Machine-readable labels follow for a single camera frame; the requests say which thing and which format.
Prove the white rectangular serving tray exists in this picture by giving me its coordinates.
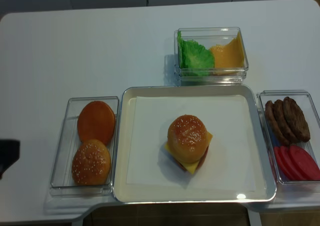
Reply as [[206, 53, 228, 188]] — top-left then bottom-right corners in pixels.
[[114, 84, 277, 203]]

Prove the green lettuce leaf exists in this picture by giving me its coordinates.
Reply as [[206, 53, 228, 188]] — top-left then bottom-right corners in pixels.
[[177, 31, 215, 77]]

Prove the brown meat patty left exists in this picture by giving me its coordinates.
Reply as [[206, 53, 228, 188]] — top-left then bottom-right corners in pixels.
[[265, 100, 290, 146]]

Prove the sesame bun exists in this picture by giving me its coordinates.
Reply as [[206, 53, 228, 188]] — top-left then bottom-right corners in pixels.
[[71, 139, 112, 186], [167, 114, 213, 164]]

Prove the brown meat patty middle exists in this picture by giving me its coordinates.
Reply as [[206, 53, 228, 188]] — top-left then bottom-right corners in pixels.
[[272, 99, 299, 144]]

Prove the yellow cheese slice on burger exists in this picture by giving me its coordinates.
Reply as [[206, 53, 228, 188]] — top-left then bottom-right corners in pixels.
[[164, 132, 213, 174]]

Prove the white paper sheet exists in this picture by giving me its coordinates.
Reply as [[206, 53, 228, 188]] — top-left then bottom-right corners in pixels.
[[126, 95, 256, 192]]

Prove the red tomato slice left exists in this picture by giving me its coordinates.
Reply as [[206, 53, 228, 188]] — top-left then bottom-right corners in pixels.
[[273, 146, 290, 180]]

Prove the clear bun container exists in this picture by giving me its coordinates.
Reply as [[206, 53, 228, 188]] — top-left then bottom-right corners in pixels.
[[50, 96, 119, 197]]

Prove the clear lettuce cheese container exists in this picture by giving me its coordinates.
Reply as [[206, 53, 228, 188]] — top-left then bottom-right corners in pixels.
[[174, 27, 249, 84]]

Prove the plain smooth bun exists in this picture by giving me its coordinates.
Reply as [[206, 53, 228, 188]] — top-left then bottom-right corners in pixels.
[[77, 100, 116, 145]]

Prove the clear patty tomato container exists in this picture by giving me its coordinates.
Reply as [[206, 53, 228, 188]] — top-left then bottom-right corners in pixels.
[[257, 90, 320, 186]]

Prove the yellow cheese slice in container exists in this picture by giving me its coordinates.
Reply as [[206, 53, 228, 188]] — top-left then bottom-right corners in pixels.
[[209, 32, 245, 69]]

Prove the red tomato slice middle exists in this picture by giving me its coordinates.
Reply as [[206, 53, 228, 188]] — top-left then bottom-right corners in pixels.
[[280, 146, 307, 181]]

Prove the red tomato slice on burger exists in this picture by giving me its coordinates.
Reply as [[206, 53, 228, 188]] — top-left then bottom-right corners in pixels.
[[174, 147, 209, 174]]

